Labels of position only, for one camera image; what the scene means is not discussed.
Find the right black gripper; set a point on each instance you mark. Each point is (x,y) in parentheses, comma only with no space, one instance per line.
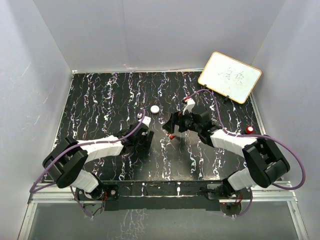
(176,118)

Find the aluminium front rail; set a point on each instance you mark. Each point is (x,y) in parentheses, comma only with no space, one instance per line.
(185,195)

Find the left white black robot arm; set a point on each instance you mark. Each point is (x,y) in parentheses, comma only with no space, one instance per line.
(65,163)

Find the small whiteboard yellow frame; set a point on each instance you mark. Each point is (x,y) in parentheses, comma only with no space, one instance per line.
(229,77)

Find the red emergency stop button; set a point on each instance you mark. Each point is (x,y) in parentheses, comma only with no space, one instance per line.
(249,130)

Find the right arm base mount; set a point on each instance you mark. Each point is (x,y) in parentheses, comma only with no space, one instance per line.
(221,191)

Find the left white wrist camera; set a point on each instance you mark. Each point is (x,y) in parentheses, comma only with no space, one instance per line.
(146,120)

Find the white earbud charging case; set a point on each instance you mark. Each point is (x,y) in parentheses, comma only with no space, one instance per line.
(154,109)

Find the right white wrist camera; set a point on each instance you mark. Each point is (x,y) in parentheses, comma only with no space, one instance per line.
(189,104)

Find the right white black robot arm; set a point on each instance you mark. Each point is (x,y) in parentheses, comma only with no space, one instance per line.
(265,163)

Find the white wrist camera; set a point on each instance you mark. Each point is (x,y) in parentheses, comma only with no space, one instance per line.
(146,120)
(189,104)

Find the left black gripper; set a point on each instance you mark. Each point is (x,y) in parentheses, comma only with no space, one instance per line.
(143,146)

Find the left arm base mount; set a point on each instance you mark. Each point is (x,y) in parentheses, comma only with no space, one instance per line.
(96,193)

